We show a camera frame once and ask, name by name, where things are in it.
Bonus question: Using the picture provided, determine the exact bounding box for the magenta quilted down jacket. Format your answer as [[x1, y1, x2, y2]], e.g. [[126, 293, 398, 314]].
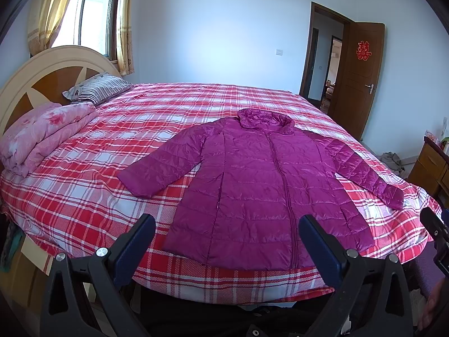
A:
[[118, 109, 404, 271]]

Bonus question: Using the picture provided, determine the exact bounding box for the right hand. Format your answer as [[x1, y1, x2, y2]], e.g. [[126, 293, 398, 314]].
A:
[[418, 278, 448, 330]]

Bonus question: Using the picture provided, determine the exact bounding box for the wooden dresser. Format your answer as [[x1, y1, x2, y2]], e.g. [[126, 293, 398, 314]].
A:
[[407, 136, 448, 208]]

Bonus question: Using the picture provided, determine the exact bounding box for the grey bag on floor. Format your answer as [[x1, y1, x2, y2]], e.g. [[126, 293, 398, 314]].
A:
[[379, 152, 405, 177]]

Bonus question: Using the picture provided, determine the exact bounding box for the red white plaid bedsheet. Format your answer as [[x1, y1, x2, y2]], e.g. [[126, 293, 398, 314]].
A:
[[1, 84, 441, 304]]

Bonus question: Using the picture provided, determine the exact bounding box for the pink floral folded quilt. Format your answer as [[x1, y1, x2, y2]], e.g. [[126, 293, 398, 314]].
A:
[[1, 102, 98, 177]]

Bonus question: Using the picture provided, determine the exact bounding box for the brown wooden door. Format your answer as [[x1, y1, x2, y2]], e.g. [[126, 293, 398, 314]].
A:
[[328, 22, 385, 140]]

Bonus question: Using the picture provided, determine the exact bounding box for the red double happiness sticker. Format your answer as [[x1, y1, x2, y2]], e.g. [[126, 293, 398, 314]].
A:
[[355, 40, 372, 62]]

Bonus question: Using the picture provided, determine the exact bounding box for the striped grey pillow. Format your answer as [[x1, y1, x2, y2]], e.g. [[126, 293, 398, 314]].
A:
[[62, 72, 134, 106]]

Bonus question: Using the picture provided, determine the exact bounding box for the cream brown wooden headboard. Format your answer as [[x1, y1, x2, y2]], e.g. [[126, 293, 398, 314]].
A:
[[1, 46, 120, 132]]

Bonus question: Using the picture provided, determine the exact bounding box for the right yellow curtain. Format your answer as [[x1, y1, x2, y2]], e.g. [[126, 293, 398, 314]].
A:
[[116, 0, 135, 76]]

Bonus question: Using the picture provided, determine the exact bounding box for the yellow curtain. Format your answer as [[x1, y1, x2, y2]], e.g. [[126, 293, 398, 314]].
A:
[[116, 0, 135, 76], [28, 0, 70, 56]]

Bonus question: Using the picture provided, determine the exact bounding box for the left yellow curtain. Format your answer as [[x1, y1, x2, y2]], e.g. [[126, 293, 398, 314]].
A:
[[28, 0, 70, 56]]

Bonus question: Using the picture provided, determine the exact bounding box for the silver door handle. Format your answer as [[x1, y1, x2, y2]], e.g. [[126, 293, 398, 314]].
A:
[[365, 84, 374, 94]]

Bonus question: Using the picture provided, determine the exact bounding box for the brown door frame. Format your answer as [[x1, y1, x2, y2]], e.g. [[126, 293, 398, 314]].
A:
[[299, 2, 354, 113]]

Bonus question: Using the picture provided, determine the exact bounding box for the window with metal frame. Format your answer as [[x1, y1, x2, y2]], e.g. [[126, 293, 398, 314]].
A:
[[52, 0, 117, 60]]

